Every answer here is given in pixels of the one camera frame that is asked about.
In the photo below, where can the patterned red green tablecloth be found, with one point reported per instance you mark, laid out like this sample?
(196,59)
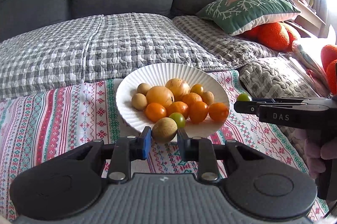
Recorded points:
(38,127)

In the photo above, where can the small yellow-green tomato back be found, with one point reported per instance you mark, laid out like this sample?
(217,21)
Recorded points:
(198,89)

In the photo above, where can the green snowflake pillow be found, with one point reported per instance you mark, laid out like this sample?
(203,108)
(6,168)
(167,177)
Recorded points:
(235,17)

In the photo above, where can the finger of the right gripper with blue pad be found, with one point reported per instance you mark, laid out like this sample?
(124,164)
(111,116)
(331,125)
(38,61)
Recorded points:
(247,107)

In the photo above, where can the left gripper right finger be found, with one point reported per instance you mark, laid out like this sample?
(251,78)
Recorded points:
(200,150)

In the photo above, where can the small orange tomato left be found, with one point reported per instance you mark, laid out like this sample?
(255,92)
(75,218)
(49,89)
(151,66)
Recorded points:
(155,112)

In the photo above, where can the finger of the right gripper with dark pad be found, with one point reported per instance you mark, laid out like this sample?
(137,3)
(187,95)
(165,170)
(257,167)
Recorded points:
(284,100)

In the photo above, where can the striped folded cloth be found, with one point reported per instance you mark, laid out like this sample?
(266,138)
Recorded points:
(307,51)

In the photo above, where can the orange plush pumpkin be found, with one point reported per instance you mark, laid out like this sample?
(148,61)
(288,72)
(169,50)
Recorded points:
(277,36)

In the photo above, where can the large yellow pear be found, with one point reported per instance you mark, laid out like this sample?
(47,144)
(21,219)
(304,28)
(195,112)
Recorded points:
(178,87)
(161,95)

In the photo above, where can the large yellow pear right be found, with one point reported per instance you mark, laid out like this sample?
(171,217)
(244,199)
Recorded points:
(178,87)

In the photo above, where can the tan longan in plate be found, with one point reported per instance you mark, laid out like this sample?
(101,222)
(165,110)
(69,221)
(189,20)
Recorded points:
(208,98)

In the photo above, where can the large yellow pear left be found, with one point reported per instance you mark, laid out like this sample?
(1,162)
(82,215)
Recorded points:
(161,95)

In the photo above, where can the grey checkered quilt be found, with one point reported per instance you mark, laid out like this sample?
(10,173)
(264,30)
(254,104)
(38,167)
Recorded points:
(95,48)

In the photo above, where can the grey knit checkered blanket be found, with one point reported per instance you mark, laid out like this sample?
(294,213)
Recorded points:
(264,73)

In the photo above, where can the orange mandarin centre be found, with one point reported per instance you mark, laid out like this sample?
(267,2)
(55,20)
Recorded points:
(178,107)

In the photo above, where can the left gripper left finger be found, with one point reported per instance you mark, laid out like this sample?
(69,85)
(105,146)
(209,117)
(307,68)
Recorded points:
(123,152)

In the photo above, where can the tan longan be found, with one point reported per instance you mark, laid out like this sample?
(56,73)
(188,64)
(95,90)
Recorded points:
(164,130)
(208,98)
(139,101)

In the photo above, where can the green tomato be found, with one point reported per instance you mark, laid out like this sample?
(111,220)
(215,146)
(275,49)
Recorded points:
(179,119)
(244,97)

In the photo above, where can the orange tomato plate front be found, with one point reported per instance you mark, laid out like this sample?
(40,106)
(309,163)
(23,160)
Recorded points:
(198,112)

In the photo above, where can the gloved right hand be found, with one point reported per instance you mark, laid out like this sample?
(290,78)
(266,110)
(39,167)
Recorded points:
(316,154)

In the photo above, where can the green tomato in plate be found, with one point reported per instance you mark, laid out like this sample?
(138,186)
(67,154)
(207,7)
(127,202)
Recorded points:
(179,119)

